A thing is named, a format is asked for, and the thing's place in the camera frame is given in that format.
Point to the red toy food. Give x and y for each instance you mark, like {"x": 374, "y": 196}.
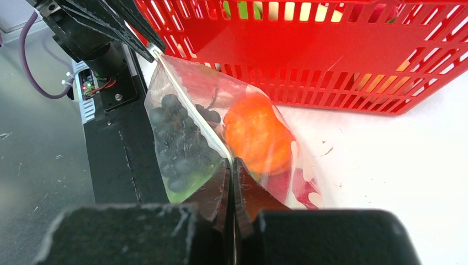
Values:
{"x": 297, "y": 189}

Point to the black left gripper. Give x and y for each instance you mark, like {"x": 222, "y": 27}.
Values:
{"x": 83, "y": 29}

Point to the red plastic shopping basket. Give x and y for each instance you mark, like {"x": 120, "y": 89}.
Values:
{"x": 381, "y": 57}

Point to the green grape bunch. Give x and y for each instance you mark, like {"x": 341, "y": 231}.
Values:
{"x": 181, "y": 190}

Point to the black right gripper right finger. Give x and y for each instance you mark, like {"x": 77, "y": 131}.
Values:
{"x": 267, "y": 232}

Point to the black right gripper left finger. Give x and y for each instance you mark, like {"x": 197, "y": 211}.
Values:
{"x": 192, "y": 232}

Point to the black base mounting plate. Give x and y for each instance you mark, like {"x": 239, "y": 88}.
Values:
{"x": 120, "y": 144}

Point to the black grape bunch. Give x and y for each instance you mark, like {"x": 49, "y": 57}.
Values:
{"x": 181, "y": 148}

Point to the clear dotted zip top bag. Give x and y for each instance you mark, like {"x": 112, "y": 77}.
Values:
{"x": 200, "y": 116}

